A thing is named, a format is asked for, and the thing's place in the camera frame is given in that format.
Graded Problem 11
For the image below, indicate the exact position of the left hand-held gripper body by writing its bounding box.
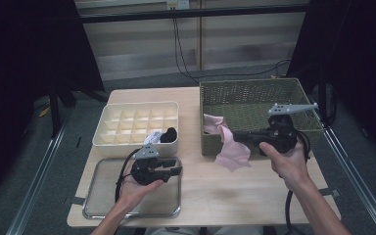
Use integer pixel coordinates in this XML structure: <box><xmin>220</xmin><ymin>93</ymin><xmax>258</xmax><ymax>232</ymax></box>
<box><xmin>130</xmin><ymin>143</ymin><xmax>174</xmax><ymax>186</ymax></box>

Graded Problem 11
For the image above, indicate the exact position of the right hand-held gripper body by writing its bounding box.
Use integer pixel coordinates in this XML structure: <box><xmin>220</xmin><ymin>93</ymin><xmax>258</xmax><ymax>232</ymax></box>
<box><xmin>258</xmin><ymin>102</ymin><xmax>319</xmax><ymax>155</ymax></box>

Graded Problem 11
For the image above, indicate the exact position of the black sock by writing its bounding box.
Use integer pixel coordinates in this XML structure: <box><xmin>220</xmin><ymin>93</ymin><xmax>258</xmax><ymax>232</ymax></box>
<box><xmin>159</xmin><ymin>126</ymin><xmax>178</xmax><ymax>144</ymax></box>

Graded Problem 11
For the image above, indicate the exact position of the cream compartment storage box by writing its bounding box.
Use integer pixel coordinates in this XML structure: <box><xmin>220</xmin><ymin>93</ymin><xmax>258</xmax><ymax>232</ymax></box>
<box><xmin>92</xmin><ymin>101</ymin><xmax>180</xmax><ymax>158</ymax></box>

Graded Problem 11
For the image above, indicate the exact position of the clear lid with white knob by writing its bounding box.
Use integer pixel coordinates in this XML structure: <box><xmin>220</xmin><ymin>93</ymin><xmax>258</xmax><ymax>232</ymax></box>
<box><xmin>82</xmin><ymin>156</ymin><xmax>183</xmax><ymax>219</ymax></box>

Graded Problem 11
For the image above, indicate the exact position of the green woven basket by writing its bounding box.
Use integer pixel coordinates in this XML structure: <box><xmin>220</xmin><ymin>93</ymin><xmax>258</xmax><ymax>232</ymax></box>
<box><xmin>199</xmin><ymin>77</ymin><xmax>325</xmax><ymax>157</ymax></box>

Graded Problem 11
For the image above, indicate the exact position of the person's left hand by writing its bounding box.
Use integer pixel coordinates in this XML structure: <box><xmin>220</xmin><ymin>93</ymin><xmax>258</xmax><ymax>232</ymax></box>
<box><xmin>117</xmin><ymin>164</ymin><xmax>165</xmax><ymax>211</ymax></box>

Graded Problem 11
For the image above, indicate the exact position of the person's right hand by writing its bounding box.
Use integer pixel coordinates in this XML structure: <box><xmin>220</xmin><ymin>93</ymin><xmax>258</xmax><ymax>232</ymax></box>
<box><xmin>258</xmin><ymin>141</ymin><xmax>311</xmax><ymax>192</ymax></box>

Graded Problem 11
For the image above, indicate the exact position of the black stand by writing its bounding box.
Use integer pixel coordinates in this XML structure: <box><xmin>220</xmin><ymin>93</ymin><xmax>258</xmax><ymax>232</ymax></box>
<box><xmin>47</xmin><ymin>77</ymin><xmax>109</xmax><ymax>138</ymax></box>
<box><xmin>316</xmin><ymin>72</ymin><xmax>339</xmax><ymax>128</ymax></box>

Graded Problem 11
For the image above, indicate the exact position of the black tape strip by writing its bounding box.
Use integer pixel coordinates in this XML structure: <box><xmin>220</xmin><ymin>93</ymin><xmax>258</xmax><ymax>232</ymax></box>
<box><xmin>319</xmin><ymin>187</ymin><xmax>342</xmax><ymax>198</ymax></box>
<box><xmin>63</xmin><ymin>195</ymin><xmax>86</xmax><ymax>207</ymax></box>

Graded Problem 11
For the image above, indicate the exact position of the yellow floor item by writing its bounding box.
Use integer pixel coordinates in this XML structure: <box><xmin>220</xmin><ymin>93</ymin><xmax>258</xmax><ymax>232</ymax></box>
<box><xmin>38</xmin><ymin>103</ymin><xmax>52</xmax><ymax>118</ymax></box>

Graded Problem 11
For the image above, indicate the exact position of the black metal crossbar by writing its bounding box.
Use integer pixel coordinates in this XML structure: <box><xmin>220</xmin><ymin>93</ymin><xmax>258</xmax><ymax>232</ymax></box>
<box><xmin>77</xmin><ymin>3</ymin><xmax>311</xmax><ymax>24</ymax></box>

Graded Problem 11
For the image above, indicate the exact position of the left hand-held gripper cable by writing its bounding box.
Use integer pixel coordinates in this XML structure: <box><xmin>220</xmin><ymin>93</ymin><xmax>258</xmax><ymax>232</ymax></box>
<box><xmin>115</xmin><ymin>148</ymin><xmax>141</xmax><ymax>204</ymax></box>

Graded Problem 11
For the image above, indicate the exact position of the hand-held gripper cable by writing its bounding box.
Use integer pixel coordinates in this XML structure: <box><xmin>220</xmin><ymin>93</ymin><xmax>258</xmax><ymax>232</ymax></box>
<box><xmin>284</xmin><ymin>130</ymin><xmax>311</xmax><ymax>235</ymax></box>
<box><xmin>115</xmin><ymin>148</ymin><xmax>141</xmax><ymax>204</ymax></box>

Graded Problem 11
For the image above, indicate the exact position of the black floor cable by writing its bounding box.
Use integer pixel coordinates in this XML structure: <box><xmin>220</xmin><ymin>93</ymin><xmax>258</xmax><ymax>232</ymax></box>
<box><xmin>195</xmin><ymin>58</ymin><xmax>292</xmax><ymax>80</ymax></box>

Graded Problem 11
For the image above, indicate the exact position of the right hand-held gripper cable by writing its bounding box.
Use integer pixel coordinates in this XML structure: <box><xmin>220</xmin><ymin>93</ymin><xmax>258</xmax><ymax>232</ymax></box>
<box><xmin>284</xmin><ymin>130</ymin><xmax>311</xmax><ymax>235</ymax></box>

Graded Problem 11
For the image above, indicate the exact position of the metal floor rail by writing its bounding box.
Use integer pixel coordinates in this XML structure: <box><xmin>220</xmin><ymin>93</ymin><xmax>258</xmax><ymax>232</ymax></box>
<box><xmin>6</xmin><ymin>111</ymin><xmax>74</xmax><ymax>235</ymax></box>
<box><xmin>307</xmin><ymin>97</ymin><xmax>376</xmax><ymax>235</ymax></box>

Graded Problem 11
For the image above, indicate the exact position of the black hanging wall cable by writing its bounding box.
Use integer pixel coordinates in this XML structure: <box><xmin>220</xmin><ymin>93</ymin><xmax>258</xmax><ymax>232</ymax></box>
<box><xmin>172</xmin><ymin>18</ymin><xmax>201</xmax><ymax>84</ymax></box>

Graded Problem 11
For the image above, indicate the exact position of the white wall outlet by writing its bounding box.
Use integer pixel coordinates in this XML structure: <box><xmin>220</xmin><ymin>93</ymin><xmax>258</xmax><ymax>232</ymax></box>
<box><xmin>165</xmin><ymin>0</ymin><xmax>190</xmax><ymax>11</ymax></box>

